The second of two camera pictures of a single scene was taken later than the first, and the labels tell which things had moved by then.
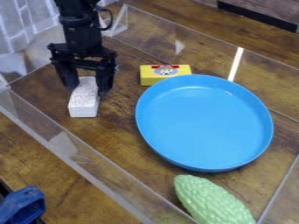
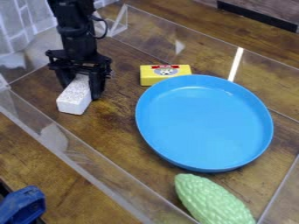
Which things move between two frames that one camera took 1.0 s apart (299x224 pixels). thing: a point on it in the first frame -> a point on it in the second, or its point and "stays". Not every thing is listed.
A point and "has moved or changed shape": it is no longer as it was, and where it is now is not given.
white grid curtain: (23, 18) stays
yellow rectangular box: (155, 73) stays
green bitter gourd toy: (208, 204) stays
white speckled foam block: (84, 101) has moved or changed shape
